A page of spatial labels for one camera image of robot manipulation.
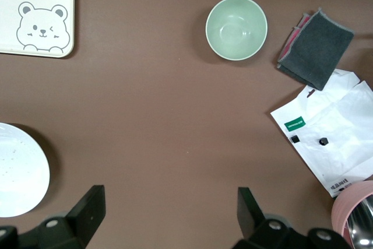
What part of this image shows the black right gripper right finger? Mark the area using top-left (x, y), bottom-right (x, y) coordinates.
top-left (233, 187), bottom-right (352, 249)

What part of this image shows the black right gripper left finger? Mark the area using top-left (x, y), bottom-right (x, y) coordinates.
top-left (0, 184), bottom-right (105, 249)

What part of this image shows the white round plate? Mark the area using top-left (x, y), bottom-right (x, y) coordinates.
top-left (0, 122), bottom-right (51, 218)

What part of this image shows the pink bowl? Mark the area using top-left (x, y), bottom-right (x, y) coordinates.
top-left (330, 180), bottom-right (373, 249)

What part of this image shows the white plastic bag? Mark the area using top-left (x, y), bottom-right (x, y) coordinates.
top-left (270, 68), bottom-right (373, 199)

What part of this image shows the brown table cover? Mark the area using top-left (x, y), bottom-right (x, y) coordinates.
top-left (0, 0), bottom-right (373, 249)

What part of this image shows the folded grey cloth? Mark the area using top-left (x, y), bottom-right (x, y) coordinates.
top-left (276, 6), bottom-right (356, 92)

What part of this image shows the pale green bowl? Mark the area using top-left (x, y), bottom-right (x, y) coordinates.
top-left (205, 0), bottom-right (268, 61)

